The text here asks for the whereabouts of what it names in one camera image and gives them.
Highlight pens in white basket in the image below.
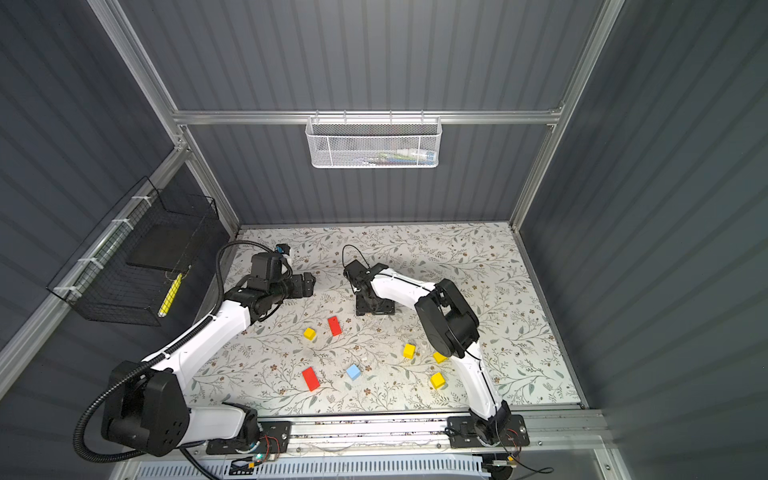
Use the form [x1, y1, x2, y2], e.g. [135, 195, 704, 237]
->
[356, 148, 438, 167]

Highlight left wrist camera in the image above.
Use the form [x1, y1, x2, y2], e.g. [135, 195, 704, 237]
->
[250, 242, 293, 283]

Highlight yellow marker pen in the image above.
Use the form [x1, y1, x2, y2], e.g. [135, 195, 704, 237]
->
[157, 273, 184, 318]

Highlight light blue cube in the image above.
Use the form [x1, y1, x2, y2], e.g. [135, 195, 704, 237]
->
[346, 365, 361, 380]

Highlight black flat pad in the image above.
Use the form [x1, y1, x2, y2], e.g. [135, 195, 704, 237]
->
[126, 225, 198, 272]

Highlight black corrugated cable conduit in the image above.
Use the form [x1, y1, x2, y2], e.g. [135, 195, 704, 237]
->
[71, 239, 277, 480]

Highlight black wire basket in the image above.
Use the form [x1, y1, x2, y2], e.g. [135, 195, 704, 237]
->
[47, 178, 221, 326]

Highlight red block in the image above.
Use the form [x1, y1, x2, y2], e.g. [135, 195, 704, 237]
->
[328, 316, 342, 337]
[302, 367, 320, 392]

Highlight white wire mesh basket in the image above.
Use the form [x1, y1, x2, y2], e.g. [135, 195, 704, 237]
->
[305, 119, 443, 169]

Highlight white perforated vent panel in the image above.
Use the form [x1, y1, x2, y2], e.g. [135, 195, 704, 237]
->
[131, 454, 493, 480]

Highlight aluminium mounting rail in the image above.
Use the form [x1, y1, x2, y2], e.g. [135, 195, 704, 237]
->
[280, 408, 615, 458]

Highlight small yellow cube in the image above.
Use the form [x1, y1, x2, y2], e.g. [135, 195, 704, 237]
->
[403, 343, 416, 360]
[303, 327, 317, 341]

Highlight yellow cube lower right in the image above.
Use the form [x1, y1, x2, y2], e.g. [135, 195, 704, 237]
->
[429, 372, 446, 390]

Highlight small yellow cube left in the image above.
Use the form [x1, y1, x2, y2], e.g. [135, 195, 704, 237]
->
[303, 327, 317, 341]

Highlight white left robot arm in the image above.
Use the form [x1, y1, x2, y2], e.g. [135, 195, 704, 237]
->
[101, 273, 316, 457]

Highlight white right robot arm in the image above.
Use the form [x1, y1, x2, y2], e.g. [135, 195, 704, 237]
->
[344, 260, 530, 448]

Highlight small yellow cube middle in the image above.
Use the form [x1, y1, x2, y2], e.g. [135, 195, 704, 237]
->
[403, 343, 416, 360]

